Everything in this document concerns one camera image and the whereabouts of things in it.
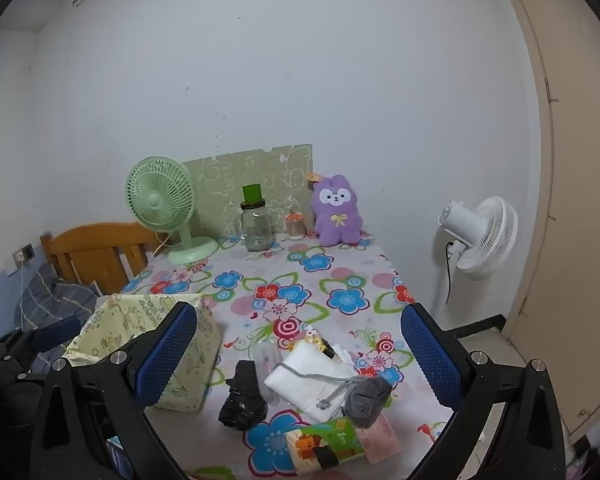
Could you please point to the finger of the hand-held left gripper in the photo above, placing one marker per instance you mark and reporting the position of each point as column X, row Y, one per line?
column 55, row 332

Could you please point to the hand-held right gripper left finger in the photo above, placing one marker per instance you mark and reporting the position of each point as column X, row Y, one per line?
column 167, row 352

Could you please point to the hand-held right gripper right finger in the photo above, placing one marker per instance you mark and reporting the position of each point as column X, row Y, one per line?
column 430, row 355

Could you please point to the yellow cartoon printed storage box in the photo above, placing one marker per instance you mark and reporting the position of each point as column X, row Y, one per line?
column 200, row 360

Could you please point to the grey sock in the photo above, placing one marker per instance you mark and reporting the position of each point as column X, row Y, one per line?
column 367, row 400

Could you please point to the black plastic bag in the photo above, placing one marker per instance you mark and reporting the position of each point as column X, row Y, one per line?
column 242, row 400

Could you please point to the pink tissue pack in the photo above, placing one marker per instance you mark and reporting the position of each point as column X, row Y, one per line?
column 380, row 440

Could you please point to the cartoon printed tissue pack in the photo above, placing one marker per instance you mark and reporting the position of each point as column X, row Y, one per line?
column 320, row 447

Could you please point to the grey plaid pillow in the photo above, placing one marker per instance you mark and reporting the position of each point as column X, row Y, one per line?
column 55, row 295

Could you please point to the wooden bed headboard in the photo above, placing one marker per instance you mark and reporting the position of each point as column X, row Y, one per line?
column 95, row 250

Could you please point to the small yellow cartoon packet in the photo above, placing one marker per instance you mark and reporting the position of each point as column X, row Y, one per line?
column 320, row 345

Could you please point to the white standing fan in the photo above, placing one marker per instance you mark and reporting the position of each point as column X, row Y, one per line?
column 485, row 240

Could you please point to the floral tablecloth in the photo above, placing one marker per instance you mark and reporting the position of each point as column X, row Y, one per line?
column 305, row 280

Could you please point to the glass jar mug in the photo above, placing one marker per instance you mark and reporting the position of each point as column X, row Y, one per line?
column 255, row 227

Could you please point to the green desk fan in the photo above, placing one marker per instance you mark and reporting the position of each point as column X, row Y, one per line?
column 155, row 197

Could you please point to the purple plush bunny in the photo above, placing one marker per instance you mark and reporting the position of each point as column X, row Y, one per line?
column 335, row 210

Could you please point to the orange lid swab container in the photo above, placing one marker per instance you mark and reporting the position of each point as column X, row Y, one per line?
column 295, row 227

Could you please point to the green cup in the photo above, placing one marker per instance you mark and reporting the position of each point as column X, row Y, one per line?
column 252, row 194

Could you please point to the green printed board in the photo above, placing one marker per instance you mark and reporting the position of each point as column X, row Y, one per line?
column 260, row 170

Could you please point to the beige wardrobe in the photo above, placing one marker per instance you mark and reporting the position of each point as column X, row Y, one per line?
column 580, row 210

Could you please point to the white wall socket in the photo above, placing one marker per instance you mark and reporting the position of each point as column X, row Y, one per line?
column 18, row 257

